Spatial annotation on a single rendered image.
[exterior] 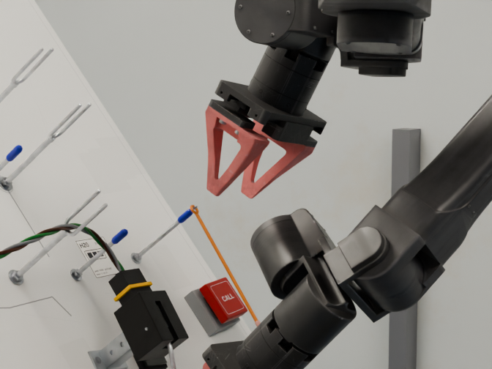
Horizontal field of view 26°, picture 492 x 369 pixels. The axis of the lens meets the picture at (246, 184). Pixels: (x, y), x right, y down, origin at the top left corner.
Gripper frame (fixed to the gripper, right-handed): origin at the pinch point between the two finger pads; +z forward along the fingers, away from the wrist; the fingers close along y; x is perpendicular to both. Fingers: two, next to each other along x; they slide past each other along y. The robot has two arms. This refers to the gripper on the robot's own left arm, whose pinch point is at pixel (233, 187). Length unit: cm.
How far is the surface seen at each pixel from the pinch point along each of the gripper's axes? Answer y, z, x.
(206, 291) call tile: -17.5, 18.0, -8.7
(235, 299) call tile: -21.6, 18.3, -7.1
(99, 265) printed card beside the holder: -5.2, 18.3, -14.9
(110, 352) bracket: 0.9, 21.7, -4.0
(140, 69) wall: -115, 27, -117
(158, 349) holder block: 0.9, 17.8, 1.1
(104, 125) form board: -18.2, 9.4, -34.2
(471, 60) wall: -116, -13, -40
